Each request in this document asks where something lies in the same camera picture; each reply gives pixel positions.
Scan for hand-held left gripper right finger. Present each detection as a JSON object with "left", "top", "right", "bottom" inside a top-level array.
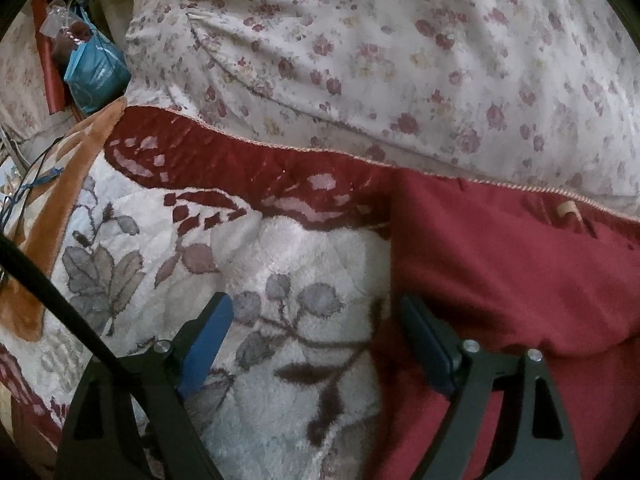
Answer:
[{"left": 398, "top": 294, "right": 583, "bottom": 480}]

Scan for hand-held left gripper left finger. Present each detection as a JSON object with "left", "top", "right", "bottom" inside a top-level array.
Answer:
[{"left": 54, "top": 292, "right": 235, "bottom": 480}]

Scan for dark red garment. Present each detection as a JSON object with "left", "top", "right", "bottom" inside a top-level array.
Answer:
[{"left": 370, "top": 167, "right": 640, "bottom": 480}]

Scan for floral plush blanket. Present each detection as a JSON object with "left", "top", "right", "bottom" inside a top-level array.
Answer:
[{"left": 0, "top": 97, "right": 640, "bottom": 480}]

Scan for white floral quilt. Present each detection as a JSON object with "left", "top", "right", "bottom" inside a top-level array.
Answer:
[{"left": 122, "top": 0, "right": 640, "bottom": 221}]

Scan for blue plastic bag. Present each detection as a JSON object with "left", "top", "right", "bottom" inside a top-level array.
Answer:
[{"left": 64, "top": 10, "right": 132, "bottom": 113}]

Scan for red flat box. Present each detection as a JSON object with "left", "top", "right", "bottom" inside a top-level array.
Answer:
[{"left": 31, "top": 0, "right": 70, "bottom": 113}]

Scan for pale floral cloth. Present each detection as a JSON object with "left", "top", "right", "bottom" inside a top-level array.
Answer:
[{"left": 0, "top": 25, "right": 68, "bottom": 146}]

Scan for black cable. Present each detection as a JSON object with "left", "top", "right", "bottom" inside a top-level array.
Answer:
[{"left": 0, "top": 232, "right": 166, "bottom": 480}]

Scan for thin tangled wires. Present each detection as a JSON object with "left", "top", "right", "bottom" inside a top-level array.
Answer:
[{"left": 0, "top": 127, "right": 66, "bottom": 228}]

